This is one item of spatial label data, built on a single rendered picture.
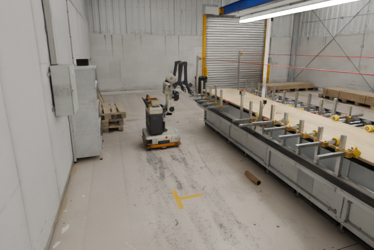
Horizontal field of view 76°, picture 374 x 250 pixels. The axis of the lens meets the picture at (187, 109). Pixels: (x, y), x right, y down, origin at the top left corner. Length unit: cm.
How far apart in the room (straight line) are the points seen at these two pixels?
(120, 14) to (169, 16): 199
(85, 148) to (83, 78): 116
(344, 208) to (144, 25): 931
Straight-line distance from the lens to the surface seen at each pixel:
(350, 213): 308
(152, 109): 438
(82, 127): 428
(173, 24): 1086
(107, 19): 1049
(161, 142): 455
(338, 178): 266
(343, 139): 256
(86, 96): 414
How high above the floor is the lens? 184
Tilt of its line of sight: 14 degrees down
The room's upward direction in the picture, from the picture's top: straight up
